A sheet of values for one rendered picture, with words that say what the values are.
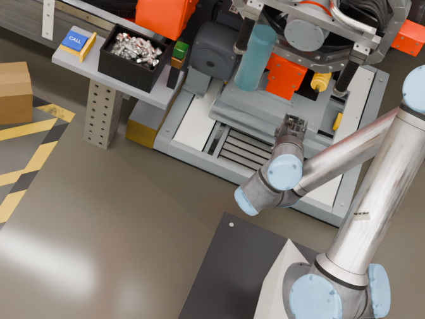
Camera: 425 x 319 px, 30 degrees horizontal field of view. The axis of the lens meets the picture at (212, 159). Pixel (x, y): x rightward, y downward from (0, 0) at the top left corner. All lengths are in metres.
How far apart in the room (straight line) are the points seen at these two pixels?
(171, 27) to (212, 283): 0.89
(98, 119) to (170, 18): 0.51
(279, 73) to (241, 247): 0.64
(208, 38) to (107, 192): 0.69
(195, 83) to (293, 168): 1.19
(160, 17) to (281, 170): 0.86
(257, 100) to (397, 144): 1.21
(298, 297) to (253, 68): 0.91
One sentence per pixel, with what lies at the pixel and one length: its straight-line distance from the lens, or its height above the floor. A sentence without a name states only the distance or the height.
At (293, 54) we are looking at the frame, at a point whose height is 0.62.
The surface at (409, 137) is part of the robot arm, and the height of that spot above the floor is 1.14.
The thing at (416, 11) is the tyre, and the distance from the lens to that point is 2.65.
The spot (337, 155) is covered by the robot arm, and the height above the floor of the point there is 0.88.
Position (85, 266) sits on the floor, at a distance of 2.87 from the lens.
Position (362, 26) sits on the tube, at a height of 1.01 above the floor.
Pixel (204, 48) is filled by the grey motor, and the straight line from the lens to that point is 3.02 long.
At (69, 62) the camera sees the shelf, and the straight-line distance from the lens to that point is 2.79.
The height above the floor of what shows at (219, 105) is 0.15.
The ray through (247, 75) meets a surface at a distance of 2.72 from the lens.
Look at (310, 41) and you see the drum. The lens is 2.51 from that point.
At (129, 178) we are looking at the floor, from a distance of 3.07.
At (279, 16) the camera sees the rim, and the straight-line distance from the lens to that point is 2.82.
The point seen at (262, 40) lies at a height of 0.74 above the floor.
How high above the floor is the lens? 2.57
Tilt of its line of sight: 54 degrees down
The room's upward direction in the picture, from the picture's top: 20 degrees clockwise
